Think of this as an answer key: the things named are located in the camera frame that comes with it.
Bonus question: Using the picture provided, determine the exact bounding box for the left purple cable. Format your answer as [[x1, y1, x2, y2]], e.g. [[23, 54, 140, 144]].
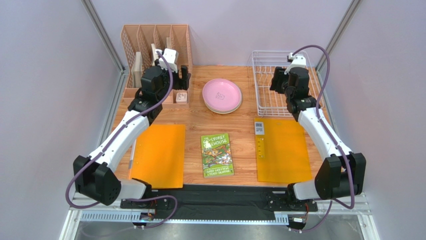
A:
[[64, 49, 179, 231]]

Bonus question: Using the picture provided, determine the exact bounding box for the white wire dish rack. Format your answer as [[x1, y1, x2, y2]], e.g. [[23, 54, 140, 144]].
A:
[[251, 50, 321, 120]]

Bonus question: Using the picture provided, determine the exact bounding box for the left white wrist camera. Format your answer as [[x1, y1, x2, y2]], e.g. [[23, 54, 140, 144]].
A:
[[158, 48, 179, 73]]

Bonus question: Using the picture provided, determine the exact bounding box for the pink plate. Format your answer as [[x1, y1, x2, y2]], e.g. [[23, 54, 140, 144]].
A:
[[202, 78, 243, 111]]

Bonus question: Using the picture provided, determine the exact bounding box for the tan yellow plate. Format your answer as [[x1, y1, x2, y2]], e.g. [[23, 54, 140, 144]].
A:
[[203, 101, 243, 114]]

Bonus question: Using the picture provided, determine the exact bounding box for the black base mat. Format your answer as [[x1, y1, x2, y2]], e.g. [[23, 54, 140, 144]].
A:
[[120, 184, 318, 221]]

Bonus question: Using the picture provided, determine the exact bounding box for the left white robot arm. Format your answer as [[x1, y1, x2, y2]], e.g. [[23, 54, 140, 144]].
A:
[[71, 65, 191, 206]]

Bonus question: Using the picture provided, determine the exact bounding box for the pink desk file organizer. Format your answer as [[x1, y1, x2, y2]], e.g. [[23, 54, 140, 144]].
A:
[[120, 24, 193, 105]]

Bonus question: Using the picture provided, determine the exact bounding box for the orange folder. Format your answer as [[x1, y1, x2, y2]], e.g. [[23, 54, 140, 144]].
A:
[[129, 124, 186, 189], [254, 118, 312, 184]]

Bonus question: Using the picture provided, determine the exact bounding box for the aluminium frame post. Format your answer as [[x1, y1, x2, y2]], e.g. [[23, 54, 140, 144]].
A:
[[81, 0, 126, 73], [325, 0, 363, 56]]

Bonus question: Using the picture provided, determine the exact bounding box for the cream yellow plate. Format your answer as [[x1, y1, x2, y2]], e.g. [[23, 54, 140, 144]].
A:
[[208, 108, 238, 115]]

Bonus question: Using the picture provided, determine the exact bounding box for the left orange folder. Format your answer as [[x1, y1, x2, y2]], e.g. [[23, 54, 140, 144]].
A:
[[129, 124, 186, 189]]

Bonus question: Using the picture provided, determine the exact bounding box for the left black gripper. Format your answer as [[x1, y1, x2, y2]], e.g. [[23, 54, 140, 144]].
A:
[[154, 59, 192, 102]]

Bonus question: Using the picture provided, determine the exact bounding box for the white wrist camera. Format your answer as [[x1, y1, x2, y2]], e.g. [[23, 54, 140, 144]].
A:
[[284, 52, 307, 75], [158, 48, 179, 73]]

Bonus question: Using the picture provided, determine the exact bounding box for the left beige book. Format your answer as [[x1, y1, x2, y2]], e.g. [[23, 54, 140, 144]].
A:
[[132, 51, 143, 89]]

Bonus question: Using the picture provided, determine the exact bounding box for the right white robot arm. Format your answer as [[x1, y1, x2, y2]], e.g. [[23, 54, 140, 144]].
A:
[[270, 67, 367, 201]]

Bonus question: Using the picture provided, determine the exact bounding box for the right orange folder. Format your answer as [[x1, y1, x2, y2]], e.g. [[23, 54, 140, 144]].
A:
[[254, 118, 312, 184]]

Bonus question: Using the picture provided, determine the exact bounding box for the left aluminium frame post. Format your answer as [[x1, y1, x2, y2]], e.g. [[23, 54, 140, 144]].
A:
[[81, 0, 126, 73]]

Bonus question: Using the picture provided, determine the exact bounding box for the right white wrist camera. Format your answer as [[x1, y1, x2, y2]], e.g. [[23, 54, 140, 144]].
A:
[[284, 52, 307, 75]]

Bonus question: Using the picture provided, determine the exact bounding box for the aluminium front rail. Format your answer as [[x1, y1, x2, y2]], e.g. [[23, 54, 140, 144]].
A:
[[59, 185, 380, 240]]

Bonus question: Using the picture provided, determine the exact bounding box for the right aluminium frame post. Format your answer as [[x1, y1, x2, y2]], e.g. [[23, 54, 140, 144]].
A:
[[325, 0, 363, 56]]

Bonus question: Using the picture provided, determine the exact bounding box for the middle beige book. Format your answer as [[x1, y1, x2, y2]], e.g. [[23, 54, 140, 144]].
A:
[[151, 43, 162, 66]]

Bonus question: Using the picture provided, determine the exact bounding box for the green children's book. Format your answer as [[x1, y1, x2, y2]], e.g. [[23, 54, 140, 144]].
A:
[[200, 133, 235, 178]]

